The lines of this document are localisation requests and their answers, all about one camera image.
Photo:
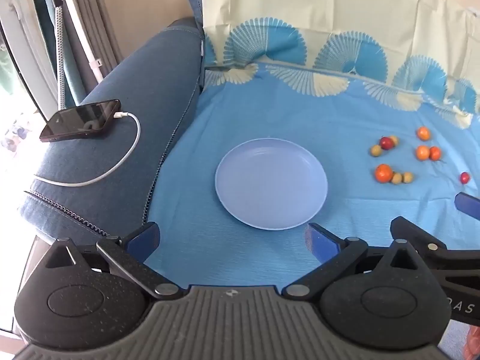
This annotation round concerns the person's right hand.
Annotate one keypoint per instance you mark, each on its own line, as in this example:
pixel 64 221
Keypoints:
pixel 474 343

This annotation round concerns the yellow-brown longan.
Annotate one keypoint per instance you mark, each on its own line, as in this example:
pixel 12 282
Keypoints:
pixel 396 140
pixel 407 177
pixel 376 150
pixel 396 178

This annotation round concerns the white pole with clamp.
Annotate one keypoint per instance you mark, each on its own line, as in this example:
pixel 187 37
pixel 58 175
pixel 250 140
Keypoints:
pixel 94 62

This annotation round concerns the orange mandarin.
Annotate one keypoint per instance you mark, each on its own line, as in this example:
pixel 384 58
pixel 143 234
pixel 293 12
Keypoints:
pixel 423 133
pixel 383 173
pixel 422 152
pixel 436 153

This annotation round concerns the white window frame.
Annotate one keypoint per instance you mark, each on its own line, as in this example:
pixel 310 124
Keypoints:
pixel 22 26

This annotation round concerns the black smartphone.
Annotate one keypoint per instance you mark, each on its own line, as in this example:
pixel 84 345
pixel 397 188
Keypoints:
pixel 78 120

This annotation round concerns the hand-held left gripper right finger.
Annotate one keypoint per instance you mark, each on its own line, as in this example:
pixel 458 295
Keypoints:
pixel 321 242

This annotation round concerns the light blue plate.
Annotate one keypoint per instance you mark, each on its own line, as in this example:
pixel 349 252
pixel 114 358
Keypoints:
pixel 270 183

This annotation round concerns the blue fabric sofa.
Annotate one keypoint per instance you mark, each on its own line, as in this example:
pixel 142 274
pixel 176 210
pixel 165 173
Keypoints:
pixel 131 82

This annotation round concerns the blue fan-print cloth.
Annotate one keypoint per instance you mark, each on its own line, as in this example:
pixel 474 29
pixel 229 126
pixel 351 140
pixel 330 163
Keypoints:
pixel 262 101

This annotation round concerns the red cherry tomato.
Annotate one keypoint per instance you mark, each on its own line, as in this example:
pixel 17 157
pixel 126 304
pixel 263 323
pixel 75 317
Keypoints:
pixel 386 143
pixel 465 177

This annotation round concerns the grey curtain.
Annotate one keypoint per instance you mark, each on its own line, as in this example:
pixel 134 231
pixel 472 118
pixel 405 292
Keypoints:
pixel 103 15

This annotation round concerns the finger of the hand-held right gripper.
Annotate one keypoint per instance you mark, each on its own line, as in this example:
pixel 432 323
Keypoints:
pixel 420 234
pixel 468 205

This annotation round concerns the teal curtain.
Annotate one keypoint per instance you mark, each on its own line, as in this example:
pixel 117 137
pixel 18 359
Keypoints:
pixel 75 80

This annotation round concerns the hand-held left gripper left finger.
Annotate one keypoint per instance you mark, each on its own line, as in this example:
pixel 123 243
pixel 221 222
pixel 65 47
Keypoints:
pixel 144 238

